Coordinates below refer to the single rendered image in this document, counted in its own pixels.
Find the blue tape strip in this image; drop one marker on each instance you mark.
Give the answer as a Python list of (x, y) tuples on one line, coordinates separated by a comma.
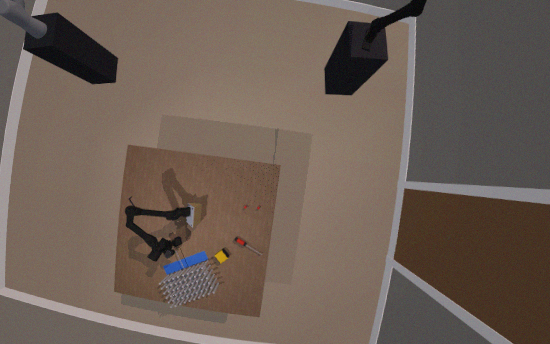
[(187, 262)]

